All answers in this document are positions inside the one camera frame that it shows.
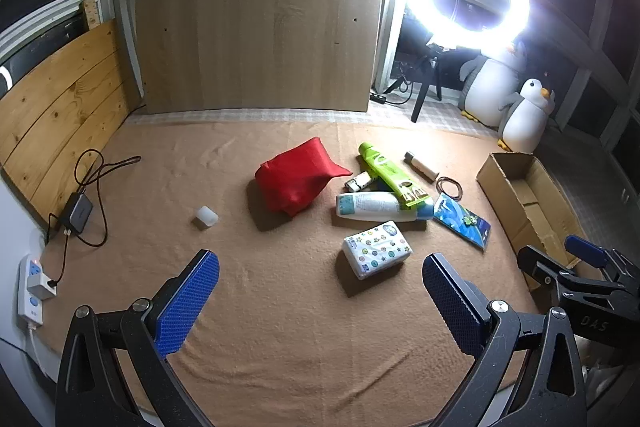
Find white plug charger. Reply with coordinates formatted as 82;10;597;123
26;272;60;300

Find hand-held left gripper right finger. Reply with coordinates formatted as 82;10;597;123
422;253;588;427

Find large penguin plush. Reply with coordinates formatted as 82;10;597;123
459;41;530;128

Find cardboard box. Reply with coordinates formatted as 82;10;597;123
475;152;601;293

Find small white cup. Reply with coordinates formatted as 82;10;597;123
194;205;219;231

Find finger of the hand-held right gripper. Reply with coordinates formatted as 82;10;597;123
565;234;613;268
517;245;581;293

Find black tripod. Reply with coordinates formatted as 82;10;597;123
400;42;443;122

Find black adapter cable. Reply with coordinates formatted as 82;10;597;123
47;149;142;248

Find printed tissue pack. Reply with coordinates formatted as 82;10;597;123
342;221;415;280

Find red cloth bag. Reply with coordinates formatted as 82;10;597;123
255;137;353;218

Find brown rubber bands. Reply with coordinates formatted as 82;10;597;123
436;177;463;198

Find pine wood panel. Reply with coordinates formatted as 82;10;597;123
0;19;131;228

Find checked bed sheet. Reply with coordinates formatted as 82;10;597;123
127;99;640;258

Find blue packet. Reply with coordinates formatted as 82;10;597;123
432;193;492;254

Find person's right forearm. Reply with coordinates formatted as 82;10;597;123
575;332;640;390

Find white bottle with blue cap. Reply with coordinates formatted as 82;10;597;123
335;191;435;223

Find beige cosmetic stick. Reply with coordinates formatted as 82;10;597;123
404;151;438;182

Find green tube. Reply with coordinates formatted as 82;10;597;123
357;142;431;208

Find small penguin plush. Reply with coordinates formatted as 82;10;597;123
497;78;557;154

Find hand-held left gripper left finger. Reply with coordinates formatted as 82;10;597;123
55;249;221;427

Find perforated wooden slat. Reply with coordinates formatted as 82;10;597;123
80;0;103;30

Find black power adapter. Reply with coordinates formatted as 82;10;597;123
61;193;95;235

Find light wooden board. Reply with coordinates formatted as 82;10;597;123
134;0;388;114

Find white power strip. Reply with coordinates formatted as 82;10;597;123
17;254;46;325

